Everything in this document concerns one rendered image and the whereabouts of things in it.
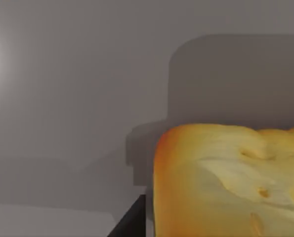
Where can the yellow bread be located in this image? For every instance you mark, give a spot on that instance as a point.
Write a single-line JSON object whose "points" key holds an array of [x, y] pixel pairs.
{"points": [[225, 182]]}

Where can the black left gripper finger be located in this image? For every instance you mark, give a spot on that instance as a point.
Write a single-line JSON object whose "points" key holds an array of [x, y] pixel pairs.
{"points": [[134, 219]]}

